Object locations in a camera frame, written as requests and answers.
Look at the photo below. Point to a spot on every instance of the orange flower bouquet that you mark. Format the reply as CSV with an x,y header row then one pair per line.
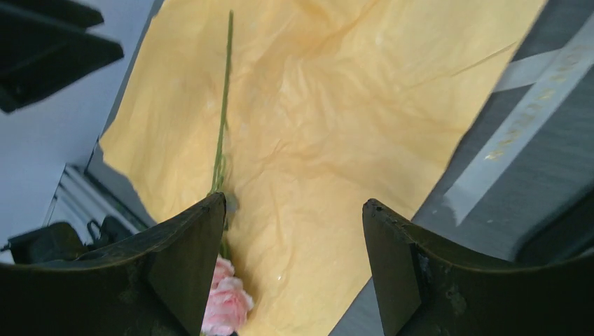
x,y
219,168

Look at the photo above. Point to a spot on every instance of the cream printed ribbon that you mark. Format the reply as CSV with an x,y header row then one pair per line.
x,y
551,76

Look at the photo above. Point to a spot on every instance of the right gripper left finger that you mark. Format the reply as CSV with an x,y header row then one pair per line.
x,y
153,283

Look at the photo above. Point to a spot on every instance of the black poker chip case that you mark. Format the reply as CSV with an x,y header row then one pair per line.
x,y
568,235

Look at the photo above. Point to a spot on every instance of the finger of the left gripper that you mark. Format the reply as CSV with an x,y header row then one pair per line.
x,y
46,46

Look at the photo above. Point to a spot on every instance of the orange yellow wrapping paper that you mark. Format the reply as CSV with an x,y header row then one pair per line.
x,y
331,103

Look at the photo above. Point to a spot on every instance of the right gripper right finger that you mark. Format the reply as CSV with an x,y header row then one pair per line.
x,y
426,284

